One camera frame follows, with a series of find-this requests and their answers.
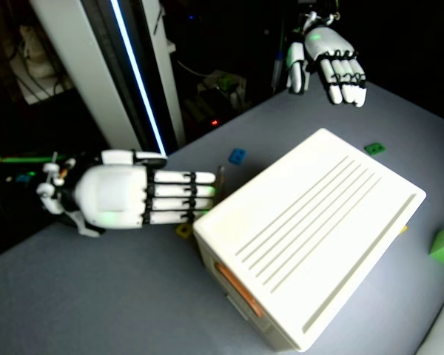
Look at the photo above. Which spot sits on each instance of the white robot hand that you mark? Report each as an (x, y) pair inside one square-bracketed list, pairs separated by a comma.
[(325, 42), (111, 192)]

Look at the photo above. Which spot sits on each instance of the white ribbed storage box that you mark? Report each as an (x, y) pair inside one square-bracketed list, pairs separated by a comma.
[(318, 222)]

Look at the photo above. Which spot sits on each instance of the yellow two-hole block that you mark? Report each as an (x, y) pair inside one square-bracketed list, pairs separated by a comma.
[(179, 233), (403, 229)]

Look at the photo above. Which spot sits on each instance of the grey table cloth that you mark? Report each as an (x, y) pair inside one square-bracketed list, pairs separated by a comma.
[(96, 296)]

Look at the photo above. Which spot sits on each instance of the green two-hole block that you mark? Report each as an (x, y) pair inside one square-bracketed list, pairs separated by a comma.
[(368, 151)]

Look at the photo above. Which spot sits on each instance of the blue two-hole block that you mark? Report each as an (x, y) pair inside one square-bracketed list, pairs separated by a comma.
[(235, 161)]

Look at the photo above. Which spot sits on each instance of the white column with light strip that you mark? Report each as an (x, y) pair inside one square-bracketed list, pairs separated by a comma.
[(77, 55)]

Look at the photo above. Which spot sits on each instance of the white background equipment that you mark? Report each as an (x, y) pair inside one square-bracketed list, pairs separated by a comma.
[(33, 55)]

